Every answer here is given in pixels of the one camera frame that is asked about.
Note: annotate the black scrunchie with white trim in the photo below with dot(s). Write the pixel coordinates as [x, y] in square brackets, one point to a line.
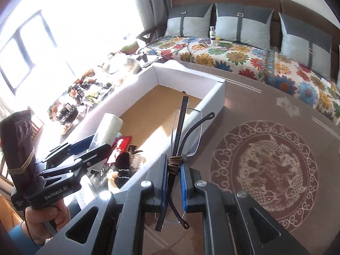
[123, 178]

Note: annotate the rhinestone bow hair clip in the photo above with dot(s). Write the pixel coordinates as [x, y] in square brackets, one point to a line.
[138, 160]

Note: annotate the black printed soap box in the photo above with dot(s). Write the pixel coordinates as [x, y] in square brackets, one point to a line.
[102, 175]

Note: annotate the white paper roll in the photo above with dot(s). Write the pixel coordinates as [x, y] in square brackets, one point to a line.
[109, 130]

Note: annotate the grey curtain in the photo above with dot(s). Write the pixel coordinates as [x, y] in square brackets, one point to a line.
[151, 2]

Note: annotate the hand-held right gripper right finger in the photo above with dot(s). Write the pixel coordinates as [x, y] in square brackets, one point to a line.
[184, 188]

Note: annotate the white cardboard box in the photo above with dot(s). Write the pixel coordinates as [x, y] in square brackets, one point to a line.
[180, 79]

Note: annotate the dark wooden armrest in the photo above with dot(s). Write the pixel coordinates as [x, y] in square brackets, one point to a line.
[148, 33]

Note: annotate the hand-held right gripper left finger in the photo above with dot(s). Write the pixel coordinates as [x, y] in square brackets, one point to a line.
[164, 188]

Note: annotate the black velvet scrunchie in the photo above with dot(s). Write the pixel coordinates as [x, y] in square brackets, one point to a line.
[123, 160]

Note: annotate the pile of assorted small things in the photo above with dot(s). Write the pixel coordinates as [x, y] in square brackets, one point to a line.
[87, 85]

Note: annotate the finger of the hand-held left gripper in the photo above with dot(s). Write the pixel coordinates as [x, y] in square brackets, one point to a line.
[81, 146]
[90, 160]

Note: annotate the brown patterned desktop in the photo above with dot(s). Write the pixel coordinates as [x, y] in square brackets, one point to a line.
[265, 106]

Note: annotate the red candy packet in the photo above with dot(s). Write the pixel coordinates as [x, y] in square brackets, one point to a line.
[123, 144]

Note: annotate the person's left forearm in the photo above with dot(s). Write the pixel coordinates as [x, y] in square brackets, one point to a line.
[18, 237]

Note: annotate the small white bottle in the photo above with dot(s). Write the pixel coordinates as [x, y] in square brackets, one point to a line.
[212, 35]

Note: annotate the floral blanket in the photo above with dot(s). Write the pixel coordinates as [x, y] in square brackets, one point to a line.
[239, 58]

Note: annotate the black framed window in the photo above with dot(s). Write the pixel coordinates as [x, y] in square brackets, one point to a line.
[53, 32]

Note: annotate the grey two-tone pillow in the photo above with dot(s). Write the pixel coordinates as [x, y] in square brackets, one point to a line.
[338, 63]
[191, 24]
[244, 26]
[302, 42]

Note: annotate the person's left hand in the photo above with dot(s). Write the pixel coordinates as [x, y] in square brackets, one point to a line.
[42, 220]

